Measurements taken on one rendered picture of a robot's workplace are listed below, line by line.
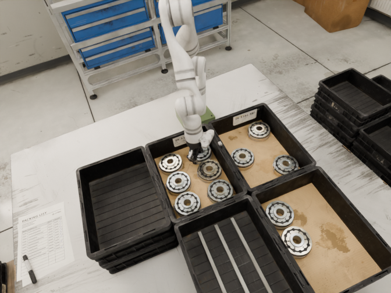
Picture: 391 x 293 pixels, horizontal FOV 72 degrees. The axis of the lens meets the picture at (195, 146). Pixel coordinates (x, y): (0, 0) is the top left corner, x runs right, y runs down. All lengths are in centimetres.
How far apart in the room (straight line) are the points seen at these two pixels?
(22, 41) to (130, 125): 234
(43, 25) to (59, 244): 276
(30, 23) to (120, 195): 277
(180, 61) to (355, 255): 88
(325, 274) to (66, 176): 124
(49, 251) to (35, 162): 54
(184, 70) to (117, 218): 64
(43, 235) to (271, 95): 141
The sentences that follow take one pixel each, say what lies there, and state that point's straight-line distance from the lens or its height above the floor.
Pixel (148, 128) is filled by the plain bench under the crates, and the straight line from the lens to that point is 159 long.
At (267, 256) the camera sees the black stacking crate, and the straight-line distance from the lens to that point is 105.
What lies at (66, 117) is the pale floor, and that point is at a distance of 305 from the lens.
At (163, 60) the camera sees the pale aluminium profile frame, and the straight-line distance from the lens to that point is 311.
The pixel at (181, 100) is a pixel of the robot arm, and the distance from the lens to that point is 95.
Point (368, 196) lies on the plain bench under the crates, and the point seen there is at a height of 70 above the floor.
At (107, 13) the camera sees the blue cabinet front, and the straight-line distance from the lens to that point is 278.
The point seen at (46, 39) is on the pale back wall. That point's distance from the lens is 375.
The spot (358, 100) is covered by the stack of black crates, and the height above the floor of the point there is 49.
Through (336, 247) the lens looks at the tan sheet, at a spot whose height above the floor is 83.
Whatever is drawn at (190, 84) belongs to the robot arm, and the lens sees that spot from 94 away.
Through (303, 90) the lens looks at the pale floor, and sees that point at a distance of 292.
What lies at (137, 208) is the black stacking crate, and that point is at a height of 83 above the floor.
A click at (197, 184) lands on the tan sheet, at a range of 116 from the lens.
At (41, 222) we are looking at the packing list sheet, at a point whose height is 70.
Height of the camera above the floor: 182
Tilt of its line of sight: 51 degrees down
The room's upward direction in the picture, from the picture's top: 8 degrees counter-clockwise
